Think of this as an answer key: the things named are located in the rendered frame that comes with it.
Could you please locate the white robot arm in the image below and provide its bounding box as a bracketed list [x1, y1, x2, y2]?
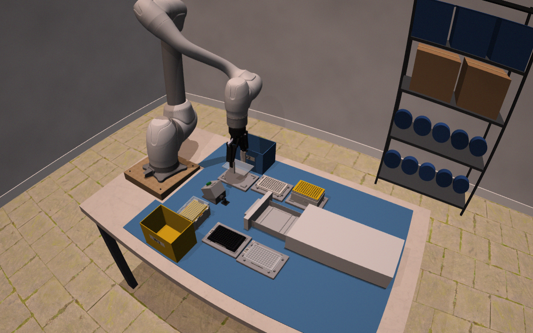
[133, 0, 262, 183]

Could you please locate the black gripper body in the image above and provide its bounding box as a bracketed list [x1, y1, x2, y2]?
[229, 127, 246, 145]

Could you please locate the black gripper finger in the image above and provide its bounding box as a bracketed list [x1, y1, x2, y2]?
[226, 138, 240, 174]
[239, 130, 248, 163]

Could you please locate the black assay plate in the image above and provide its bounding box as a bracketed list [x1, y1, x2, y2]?
[207, 225, 246, 252]

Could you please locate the blue bench mat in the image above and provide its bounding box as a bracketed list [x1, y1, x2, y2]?
[123, 143, 413, 333]

